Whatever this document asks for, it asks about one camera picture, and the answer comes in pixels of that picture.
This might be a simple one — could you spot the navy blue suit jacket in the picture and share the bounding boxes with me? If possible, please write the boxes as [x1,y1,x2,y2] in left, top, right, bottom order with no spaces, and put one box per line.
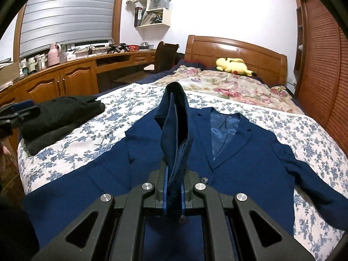
[23,82,348,261]

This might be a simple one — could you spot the blue floral bed sheet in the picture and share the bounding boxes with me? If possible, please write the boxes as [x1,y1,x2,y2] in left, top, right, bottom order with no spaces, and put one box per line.
[17,83,348,261]

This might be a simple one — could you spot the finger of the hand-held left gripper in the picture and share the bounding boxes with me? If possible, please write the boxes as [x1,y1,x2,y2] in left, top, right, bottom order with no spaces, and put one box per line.
[0,106,41,124]
[11,100,35,112]

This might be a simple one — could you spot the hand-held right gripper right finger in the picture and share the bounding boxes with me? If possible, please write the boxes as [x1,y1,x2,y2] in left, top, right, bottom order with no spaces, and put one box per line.
[181,166,316,261]

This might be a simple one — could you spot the pink kettle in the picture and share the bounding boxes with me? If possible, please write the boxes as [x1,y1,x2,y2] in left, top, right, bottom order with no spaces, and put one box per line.
[48,43,61,66]

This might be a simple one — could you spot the wooden desk cabinet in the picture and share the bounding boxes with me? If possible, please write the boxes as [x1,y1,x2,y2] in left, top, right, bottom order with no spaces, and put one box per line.
[0,49,157,120]

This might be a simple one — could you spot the person's left hand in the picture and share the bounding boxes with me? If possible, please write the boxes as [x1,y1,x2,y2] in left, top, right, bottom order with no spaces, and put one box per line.
[0,143,12,159]

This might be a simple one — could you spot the white paper bag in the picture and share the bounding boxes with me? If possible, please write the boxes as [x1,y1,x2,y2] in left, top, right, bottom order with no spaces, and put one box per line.
[148,0,171,10]

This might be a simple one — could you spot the cardboard box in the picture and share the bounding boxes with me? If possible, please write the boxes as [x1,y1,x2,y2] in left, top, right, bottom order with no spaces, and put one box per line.
[0,62,22,88]

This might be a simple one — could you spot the black stand on desk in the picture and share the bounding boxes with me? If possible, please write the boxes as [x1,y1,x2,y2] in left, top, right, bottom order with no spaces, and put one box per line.
[107,43,129,54]

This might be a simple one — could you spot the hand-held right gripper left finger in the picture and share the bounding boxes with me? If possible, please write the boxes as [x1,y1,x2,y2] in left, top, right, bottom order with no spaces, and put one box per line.
[31,161,167,261]

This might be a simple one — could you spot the black folded clothes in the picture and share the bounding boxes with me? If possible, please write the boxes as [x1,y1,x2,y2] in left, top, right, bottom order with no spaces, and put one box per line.
[20,95,106,155]

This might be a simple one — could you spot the brown wooden chair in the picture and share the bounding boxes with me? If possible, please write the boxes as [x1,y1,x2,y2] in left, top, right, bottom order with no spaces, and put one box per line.
[144,41,180,74]

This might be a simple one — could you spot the wooden louvred wardrobe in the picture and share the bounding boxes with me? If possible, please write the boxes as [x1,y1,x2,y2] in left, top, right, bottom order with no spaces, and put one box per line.
[292,0,348,154]

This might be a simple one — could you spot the white wall shelf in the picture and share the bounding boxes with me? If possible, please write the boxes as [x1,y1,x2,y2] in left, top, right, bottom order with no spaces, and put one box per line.
[134,0,174,28]

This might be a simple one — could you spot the grey window blind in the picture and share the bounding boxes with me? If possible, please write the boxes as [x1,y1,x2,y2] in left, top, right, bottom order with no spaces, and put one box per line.
[19,0,120,58]

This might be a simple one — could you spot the yellow plush toy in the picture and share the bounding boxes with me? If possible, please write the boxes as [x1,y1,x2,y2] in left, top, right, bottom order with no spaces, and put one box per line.
[216,57,258,77]

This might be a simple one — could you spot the pink floral quilt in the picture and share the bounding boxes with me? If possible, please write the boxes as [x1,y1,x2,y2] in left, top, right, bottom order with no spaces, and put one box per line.
[147,65,305,115]

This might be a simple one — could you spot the wooden bed headboard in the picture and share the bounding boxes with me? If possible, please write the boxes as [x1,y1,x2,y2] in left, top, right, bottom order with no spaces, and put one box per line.
[184,35,288,87]

